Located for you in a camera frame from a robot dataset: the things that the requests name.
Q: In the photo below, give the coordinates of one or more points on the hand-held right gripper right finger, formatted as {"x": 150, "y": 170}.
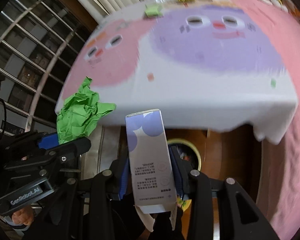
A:
{"x": 177, "y": 172}

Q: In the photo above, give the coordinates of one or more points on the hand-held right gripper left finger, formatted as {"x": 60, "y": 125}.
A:
{"x": 123, "y": 180}

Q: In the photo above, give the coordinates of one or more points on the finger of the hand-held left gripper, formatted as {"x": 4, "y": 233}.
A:
{"x": 72, "y": 146}
{"x": 32, "y": 142}

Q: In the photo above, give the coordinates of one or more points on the yellow rimmed trash bin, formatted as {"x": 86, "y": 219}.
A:
{"x": 193, "y": 155}

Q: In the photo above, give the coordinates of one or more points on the white purple carton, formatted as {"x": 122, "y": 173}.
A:
{"x": 150, "y": 160}

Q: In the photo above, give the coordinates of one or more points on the green paper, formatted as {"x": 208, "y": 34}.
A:
{"x": 77, "y": 115}

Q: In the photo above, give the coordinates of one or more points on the person's left hand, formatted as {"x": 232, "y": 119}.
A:
{"x": 22, "y": 216}

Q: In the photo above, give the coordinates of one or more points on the metal window grille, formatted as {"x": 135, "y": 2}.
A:
{"x": 27, "y": 55}

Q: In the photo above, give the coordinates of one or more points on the cartoon printed blanket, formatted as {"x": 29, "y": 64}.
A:
{"x": 202, "y": 67}

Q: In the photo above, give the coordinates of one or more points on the pink fleece blanket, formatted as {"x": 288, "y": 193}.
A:
{"x": 290, "y": 155}

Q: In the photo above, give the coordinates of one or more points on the light green packet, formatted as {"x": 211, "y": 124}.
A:
{"x": 152, "y": 10}

